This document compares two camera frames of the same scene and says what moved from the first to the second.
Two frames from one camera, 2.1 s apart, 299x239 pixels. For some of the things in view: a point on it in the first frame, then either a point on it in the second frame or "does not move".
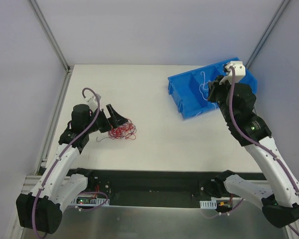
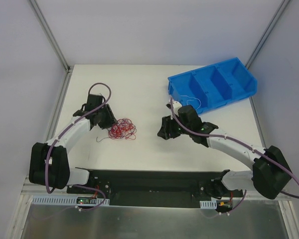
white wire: (205, 82) → (192, 100)
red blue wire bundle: (127, 130) does not move
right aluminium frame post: (267, 32) does not move
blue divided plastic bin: (190, 90) does not move
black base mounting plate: (160, 187) does not move
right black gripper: (215, 90) → (167, 127)
